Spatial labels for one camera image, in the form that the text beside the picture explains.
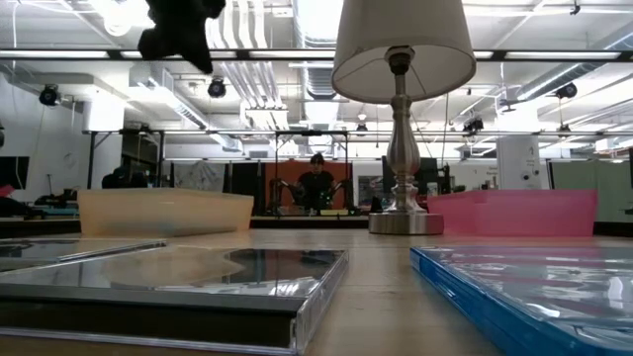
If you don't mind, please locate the white pillar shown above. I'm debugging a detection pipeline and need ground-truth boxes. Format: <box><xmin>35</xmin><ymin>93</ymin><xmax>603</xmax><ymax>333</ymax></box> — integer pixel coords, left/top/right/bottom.
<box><xmin>496</xmin><ymin>134</ymin><xmax>544</xmax><ymax>192</ymax></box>

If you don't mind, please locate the black ceiling light rail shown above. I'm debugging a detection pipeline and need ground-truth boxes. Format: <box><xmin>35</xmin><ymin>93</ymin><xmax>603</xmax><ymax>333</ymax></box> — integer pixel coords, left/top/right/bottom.
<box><xmin>0</xmin><ymin>47</ymin><xmax>633</xmax><ymax>62</ymax></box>

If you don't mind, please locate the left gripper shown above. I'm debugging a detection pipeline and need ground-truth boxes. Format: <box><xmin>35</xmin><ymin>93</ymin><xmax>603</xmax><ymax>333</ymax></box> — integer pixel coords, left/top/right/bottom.
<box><xmin>136</xmin><ymin>0</ymin><xmax>226</xmax><ymax>75</ymax></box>

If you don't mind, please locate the clear jewel case black tray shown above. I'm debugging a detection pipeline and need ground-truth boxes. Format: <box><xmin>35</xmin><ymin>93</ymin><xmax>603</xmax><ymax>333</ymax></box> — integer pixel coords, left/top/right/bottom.
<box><xmin>0</xmin><ymin>237</ymin><xmax>169</xmax><ymax>274</ymax></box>

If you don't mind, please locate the orange translucent plastic bin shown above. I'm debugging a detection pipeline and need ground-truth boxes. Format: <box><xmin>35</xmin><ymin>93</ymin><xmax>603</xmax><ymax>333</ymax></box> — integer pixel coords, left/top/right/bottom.
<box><xmin>76</xmin><ymin>187</ymin><xmax>255</xmax><ymax>238</ymax></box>

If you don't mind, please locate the black backdrop cloth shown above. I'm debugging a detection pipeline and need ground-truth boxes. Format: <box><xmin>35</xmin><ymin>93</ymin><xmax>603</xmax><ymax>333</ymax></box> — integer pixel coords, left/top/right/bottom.
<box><xmin>225</xmin><ymin>161</ymin><xmax>266</xmax><ymax>219</ymax></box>

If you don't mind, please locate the white shade silver table lamp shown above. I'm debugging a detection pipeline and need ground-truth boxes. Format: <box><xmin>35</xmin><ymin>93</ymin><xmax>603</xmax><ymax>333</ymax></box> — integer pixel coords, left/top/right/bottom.
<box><xmin>329</xmin><ymin>0</ymin><xmax>479</xmax><ymax>236</ymax></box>

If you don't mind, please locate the grey backdrop cloth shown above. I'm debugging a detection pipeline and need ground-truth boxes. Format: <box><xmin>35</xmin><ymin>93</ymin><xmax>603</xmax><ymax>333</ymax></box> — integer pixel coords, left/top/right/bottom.
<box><xmin>171</xmin><ymin>160</ymin><xmax>227</xmax><ymax>198</ymax></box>

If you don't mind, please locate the person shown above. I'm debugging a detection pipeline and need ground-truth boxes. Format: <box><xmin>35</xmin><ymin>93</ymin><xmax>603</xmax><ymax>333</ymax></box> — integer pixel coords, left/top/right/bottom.
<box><xmin>289</xmin><ymin>151</ymin><xmax>342</xmax><ymax>217</ymax></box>
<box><xmin>101</xmin><ymin>165</ymin><xmax>149</xmax><ymax>190</ymax></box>

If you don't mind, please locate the pale green partition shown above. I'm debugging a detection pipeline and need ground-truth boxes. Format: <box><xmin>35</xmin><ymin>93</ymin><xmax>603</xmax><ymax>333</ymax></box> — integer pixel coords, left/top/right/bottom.
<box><xmin>548</xmin><ymin>159</ymin><xmax>633</xmax><ymax>223</ymax></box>

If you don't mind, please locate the black metal frame rig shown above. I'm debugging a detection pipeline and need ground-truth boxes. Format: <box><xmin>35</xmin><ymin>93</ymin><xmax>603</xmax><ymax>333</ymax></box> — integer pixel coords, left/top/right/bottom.
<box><xmin>273</xmin><ymin>129</ymin><xmax>350</xmax><ymax>219</ymax></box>
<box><xmin>85</xmin><ymin>128</ymin><xmax>167</xmax><ymax>191</ymax></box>

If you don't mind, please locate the pink translucent plastic bin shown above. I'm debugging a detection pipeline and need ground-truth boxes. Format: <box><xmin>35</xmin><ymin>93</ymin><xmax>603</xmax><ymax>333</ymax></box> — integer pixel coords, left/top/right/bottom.
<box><xmin>426</xmin><ymin>189</ymin><xmax>599</xmax><ymax>238</ymax></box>

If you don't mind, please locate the black monitor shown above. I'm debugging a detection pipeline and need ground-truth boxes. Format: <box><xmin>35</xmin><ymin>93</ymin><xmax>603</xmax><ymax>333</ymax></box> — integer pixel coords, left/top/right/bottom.
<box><xmin>0</xmin><ymin>155</ymin><xmax>31</xmax><ymax>192</ymax></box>

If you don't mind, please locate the blue plastic disc case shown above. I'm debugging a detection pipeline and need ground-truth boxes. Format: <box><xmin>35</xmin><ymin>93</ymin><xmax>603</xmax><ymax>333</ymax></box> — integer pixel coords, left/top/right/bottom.
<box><xmin>408</xmin><ymin>245</ymin><xmax>633</xmax><ymax>356</ymax></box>

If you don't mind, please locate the black background screen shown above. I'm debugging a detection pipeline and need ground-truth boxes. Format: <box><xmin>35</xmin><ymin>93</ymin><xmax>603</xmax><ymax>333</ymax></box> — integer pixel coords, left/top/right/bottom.
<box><xmin>417</xmin><ymin>156</ymin><xmax>441</xmax><ymax>197</ymax></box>

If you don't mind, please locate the orange backdrop cloth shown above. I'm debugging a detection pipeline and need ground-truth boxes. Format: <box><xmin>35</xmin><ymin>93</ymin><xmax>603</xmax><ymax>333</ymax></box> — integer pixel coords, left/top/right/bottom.
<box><xmin>263</xmin><ymin>159</ymin><xmax>354</xmax><ymax>217</ymax></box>

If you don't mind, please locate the clear jewel disc case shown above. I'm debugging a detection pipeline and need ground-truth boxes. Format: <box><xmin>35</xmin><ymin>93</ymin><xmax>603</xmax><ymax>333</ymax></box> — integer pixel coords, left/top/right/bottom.
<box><xmin>0</xmin><ymin>246</ymin><xmax>350</xmax><ymax>356</ymax></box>

